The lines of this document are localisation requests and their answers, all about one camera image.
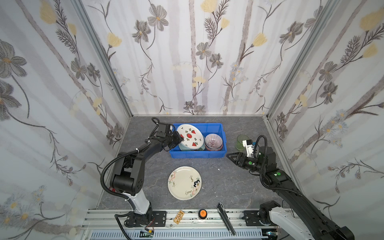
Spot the watermelon pattern plate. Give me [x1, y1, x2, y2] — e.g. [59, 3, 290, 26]
[177, 124, 205, 149]

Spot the pink glass small plate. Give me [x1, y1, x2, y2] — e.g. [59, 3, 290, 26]
[205, 134, 224, 151]

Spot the green floral plate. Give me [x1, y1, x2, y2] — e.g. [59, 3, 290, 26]
[179, 144, 206, 151]

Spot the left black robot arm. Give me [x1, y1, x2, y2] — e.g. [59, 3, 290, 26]
[100, 117, 183, 226]

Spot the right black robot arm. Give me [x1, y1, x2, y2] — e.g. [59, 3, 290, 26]
[226, 147, 355, 240]

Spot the blue plastic bin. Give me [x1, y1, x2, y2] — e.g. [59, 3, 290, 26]
[170, 123, 227, 159]

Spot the green glass cup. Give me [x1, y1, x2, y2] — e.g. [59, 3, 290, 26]
[236, 134, 250, 152]

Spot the cream bird pattern plate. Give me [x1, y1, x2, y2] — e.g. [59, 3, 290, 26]
[167, 166, 202, 201]

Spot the orange round button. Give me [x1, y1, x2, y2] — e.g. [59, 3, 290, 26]
[198, 209, 208, 220]

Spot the small wooden tag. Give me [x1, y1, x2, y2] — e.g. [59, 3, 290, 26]
[173, 210, 185, 225]

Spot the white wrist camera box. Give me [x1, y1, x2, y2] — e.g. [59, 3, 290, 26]
[243, 140, 255, 158]

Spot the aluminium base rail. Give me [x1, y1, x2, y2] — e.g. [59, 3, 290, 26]
[79, 209, 301, 240]

